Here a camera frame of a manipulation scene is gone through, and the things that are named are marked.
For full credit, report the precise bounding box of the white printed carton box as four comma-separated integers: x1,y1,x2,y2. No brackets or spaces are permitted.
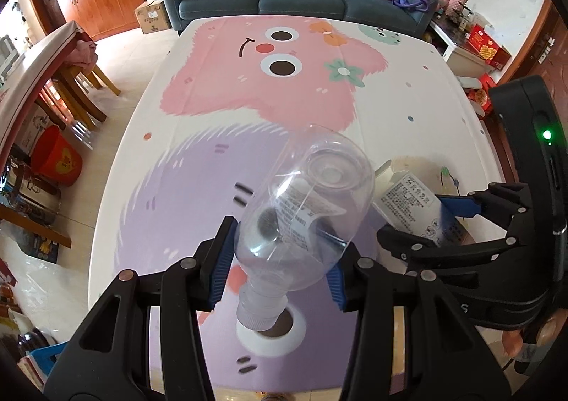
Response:
372,160,470,246

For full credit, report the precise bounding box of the clear plastic bottle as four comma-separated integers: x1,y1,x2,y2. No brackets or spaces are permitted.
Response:
235,125,376,332

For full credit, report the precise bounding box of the blue plastic stool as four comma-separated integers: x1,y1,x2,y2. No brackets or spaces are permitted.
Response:
17,342,66,390

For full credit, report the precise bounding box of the brown wooden door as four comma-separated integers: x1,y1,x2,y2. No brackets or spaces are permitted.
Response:
498,0,567,96

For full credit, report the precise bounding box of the white side cabinet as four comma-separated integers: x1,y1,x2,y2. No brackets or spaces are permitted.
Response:
425,18,491,78

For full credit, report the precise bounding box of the red gift box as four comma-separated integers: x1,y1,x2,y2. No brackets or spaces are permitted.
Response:
467,24,511,70

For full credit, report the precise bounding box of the red bucket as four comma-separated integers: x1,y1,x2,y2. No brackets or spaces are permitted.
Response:
30,125,83,187

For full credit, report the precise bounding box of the cartoon monster tablecloth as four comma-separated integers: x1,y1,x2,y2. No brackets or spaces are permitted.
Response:
88,16,504,400

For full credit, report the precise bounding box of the wooden dining table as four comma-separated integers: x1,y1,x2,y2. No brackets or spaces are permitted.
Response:
1,21,95,167

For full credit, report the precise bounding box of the cardboard box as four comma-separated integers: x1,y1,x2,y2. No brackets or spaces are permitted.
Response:
135,0,171,35

